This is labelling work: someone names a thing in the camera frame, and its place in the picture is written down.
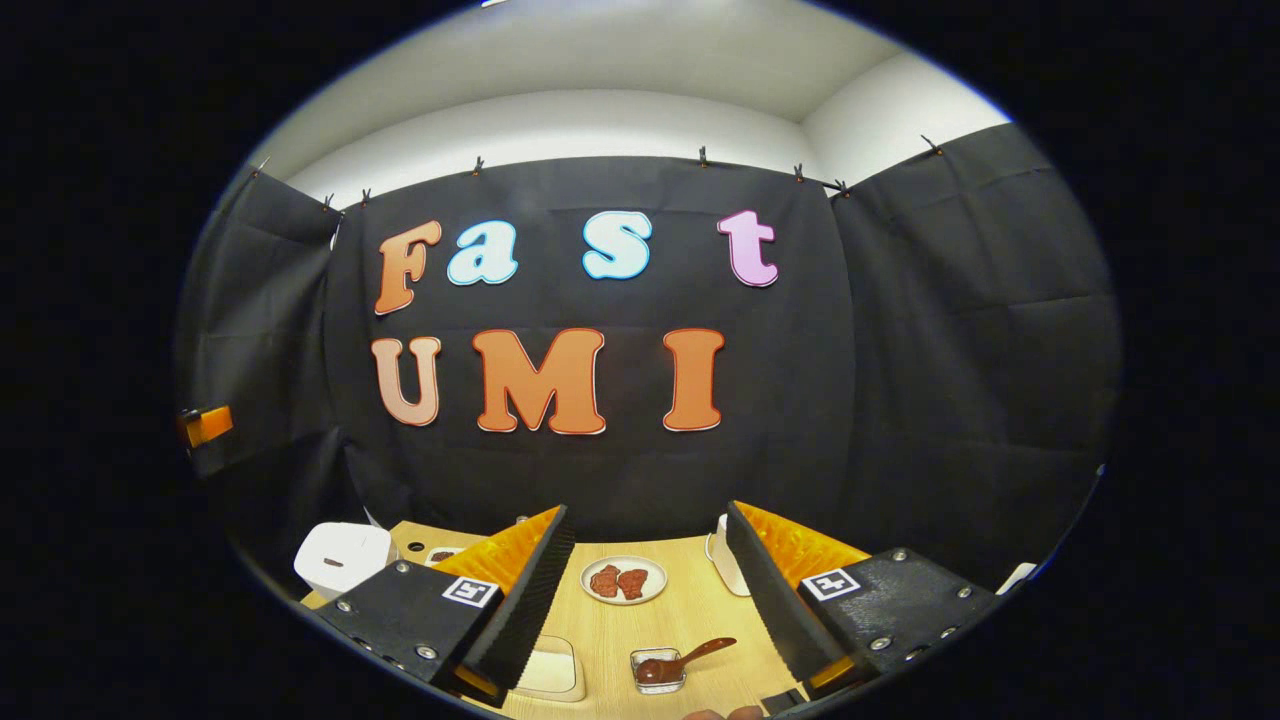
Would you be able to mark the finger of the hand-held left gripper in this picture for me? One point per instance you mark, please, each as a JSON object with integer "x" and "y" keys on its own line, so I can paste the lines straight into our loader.
{"x": 208, "y": 426}

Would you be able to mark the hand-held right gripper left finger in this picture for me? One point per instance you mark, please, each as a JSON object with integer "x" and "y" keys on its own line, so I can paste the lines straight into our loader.
{"x": 530, "y": 610}

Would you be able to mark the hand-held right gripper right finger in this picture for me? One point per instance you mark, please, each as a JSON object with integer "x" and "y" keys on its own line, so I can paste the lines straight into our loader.
{"x": 780, "y": 610}

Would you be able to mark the brown wooden spoon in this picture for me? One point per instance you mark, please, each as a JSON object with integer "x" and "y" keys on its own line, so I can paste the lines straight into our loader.
{"x": 700, "y": 652}

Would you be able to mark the white rice cooker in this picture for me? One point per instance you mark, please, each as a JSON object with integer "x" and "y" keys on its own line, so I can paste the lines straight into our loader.
{"x": 340, "y": 560}

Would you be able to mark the white toaster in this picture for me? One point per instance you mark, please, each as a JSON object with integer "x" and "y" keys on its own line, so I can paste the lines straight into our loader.
{"x": 728, "y": 560}

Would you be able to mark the brown meat piece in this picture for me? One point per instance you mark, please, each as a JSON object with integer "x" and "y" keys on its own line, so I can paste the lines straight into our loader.
{"x": 605, "y": 581}
{"x": 633, "y": 584}

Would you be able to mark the black table clamp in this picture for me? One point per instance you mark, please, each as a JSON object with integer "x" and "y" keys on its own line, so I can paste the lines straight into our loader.
{"x": 783, "y": 700}

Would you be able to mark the small white divided dish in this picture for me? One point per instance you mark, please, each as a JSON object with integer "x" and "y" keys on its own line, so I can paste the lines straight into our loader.
{"x": 441, "y": 556}

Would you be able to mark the white round plate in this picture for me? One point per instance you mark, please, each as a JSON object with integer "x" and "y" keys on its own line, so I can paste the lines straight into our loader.
{"x": 657, "y": 577}

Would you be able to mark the black backdrop cloth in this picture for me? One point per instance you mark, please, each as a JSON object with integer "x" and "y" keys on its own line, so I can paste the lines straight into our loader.
{"x": 850, "y": 400}

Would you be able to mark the row of small cloth clips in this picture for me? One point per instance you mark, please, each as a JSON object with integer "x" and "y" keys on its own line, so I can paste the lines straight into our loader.
{"x": 703, "y": 157}

